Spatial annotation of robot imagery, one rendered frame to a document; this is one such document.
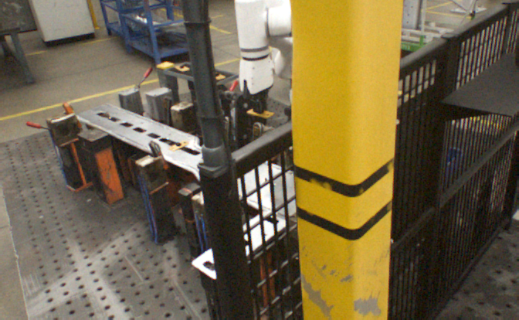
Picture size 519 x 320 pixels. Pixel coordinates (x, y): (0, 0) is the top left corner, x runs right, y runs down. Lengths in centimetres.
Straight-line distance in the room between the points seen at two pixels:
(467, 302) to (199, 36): 130
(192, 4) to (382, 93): 24
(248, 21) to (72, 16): 740
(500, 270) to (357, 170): 123
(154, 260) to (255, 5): 98
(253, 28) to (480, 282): 104
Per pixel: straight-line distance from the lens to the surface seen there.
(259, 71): 136
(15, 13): 934
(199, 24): 47
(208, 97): 50
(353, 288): 67
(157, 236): 187
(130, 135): 204
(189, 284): 167
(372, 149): 58
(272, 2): 143
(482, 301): 164
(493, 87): 110
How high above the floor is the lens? 181
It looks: 27 degrees down
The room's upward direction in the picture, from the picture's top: 6 degrees counter-clockwise
